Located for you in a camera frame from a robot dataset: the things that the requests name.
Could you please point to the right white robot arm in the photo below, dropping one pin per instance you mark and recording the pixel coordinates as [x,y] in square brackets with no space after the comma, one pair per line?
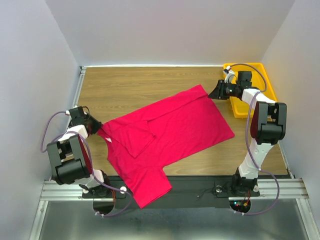
[266,122]

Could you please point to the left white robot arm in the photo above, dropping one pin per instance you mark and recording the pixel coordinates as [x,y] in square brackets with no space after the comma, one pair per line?
[69,155]

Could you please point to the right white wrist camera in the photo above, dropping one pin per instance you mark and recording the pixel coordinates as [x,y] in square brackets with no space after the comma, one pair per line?
[229,74]

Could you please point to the yellow plastic bin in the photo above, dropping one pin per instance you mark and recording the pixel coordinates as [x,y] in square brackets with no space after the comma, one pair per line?
[240,109]

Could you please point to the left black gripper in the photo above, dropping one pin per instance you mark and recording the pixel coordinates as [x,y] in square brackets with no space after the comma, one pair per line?
[97,124]

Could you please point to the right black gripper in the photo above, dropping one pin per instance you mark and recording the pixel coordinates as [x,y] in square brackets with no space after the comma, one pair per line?
[218,92]

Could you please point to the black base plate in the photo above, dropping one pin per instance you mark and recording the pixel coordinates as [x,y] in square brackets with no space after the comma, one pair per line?
[186,192]

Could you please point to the red t shirt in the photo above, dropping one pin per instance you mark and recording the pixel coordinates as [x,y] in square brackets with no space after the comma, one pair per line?
[140,144]

